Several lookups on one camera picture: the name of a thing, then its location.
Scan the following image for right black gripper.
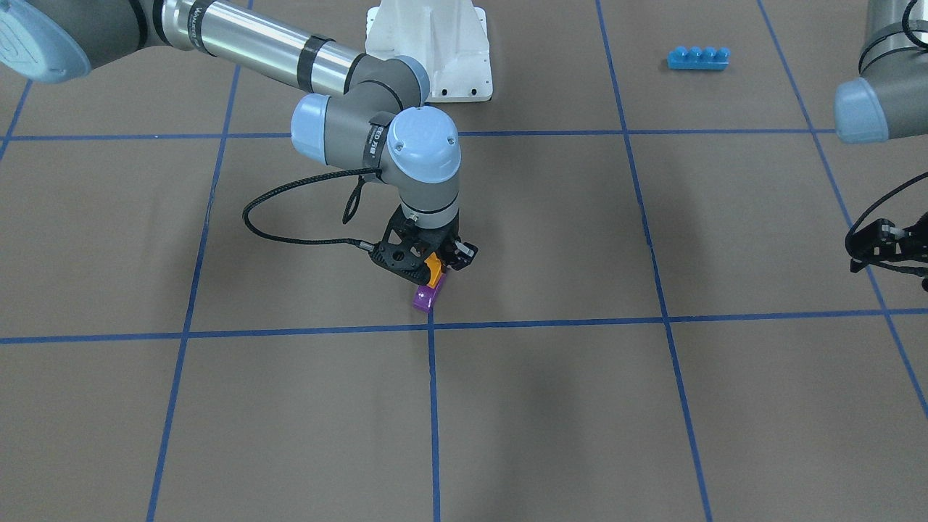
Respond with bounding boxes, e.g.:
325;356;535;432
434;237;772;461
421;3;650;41
369;206;460;285

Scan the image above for orange trapezoid block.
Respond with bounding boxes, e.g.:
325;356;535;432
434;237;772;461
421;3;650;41
426;252;442;289

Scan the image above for purple trapezoid block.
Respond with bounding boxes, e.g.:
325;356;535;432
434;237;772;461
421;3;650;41
412;273;447;313

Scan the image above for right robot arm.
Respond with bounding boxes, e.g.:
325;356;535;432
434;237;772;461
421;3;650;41
2;1;478;286

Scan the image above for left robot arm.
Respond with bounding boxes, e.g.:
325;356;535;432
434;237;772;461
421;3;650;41
833;1;927;144

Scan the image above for long blue studded block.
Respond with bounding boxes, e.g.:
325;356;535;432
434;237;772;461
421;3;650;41
666;46;732;70

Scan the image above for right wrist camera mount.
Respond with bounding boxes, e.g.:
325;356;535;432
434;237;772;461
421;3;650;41
442;240;479;271

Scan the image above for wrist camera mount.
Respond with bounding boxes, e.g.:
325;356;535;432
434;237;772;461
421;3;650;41
442;240;479;271
845;215;927;278

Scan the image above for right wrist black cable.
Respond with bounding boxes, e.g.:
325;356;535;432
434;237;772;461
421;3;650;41
242;167;385;251

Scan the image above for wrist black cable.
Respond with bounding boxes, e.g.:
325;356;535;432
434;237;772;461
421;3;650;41
242;167;385;251
845;170;928;262

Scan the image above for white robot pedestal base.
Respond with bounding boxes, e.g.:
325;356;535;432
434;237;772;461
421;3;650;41
365;1;494;103

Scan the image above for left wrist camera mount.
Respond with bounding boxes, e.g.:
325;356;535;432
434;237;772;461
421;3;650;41
845;215;927;278

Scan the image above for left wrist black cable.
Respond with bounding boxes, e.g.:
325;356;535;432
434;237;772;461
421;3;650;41
845;170;928;262

